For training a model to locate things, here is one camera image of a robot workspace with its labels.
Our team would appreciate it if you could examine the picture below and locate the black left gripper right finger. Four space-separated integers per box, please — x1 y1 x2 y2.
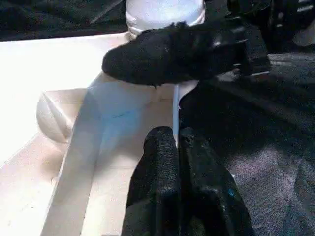
178 127 256 236

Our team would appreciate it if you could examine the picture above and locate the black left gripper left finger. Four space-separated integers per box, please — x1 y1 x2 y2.
122 126 182 236

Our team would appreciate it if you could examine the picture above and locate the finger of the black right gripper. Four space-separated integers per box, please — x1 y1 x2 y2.
102 21 241 85

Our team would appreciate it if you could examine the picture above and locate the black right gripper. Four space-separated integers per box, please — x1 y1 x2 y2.
227 0 315 77

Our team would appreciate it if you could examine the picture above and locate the white plastic table leg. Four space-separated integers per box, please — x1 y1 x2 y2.
125 0 206 36

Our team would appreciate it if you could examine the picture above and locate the white plastic table top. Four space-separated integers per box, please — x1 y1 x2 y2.
0 32 200 236

